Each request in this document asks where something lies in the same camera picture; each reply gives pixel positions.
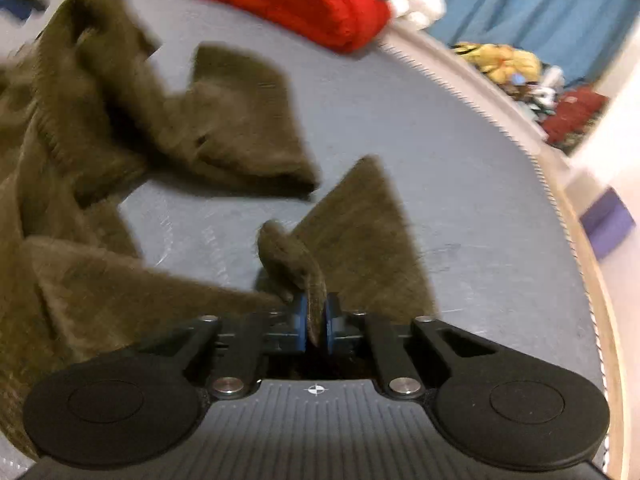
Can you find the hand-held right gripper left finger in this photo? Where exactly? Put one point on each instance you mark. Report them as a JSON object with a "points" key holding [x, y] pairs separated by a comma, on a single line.
{"points": [[299, 321]]}

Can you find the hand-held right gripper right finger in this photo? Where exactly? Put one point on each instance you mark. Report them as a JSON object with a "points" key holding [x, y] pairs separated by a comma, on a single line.
{"points": [[330, 325]]}

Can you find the olive brown pants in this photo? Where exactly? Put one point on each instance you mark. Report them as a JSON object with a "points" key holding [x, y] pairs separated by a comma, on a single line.
{"points": [[85, 160]]}

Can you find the grey bed mattress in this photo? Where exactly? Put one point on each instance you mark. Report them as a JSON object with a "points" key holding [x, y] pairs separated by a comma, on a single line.
{"points": [[450, 185]]}

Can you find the purple box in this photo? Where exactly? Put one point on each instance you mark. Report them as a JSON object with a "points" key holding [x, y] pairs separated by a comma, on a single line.
{"points": [[607, 222]]}

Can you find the yellow clothing pile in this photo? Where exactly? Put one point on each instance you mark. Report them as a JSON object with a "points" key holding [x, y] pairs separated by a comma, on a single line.
{"points": [[505, 62]]}

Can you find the dark red cloth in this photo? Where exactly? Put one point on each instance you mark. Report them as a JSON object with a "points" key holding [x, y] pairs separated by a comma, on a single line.
{"points": [[575, 115]]}

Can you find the white plush cloth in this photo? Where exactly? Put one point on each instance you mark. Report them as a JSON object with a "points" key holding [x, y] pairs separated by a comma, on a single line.
{"points": [[419, 4]]}

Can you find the blue blanket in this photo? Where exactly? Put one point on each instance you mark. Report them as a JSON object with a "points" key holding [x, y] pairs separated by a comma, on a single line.
{"points": [[525, 5]]}

